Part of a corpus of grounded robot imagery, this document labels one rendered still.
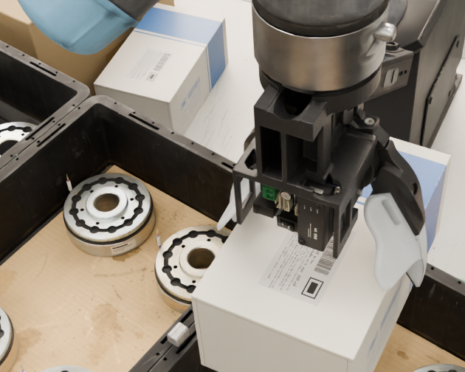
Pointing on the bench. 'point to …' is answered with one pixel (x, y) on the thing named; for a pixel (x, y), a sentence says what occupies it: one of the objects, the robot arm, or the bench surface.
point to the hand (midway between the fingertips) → (328, 244)
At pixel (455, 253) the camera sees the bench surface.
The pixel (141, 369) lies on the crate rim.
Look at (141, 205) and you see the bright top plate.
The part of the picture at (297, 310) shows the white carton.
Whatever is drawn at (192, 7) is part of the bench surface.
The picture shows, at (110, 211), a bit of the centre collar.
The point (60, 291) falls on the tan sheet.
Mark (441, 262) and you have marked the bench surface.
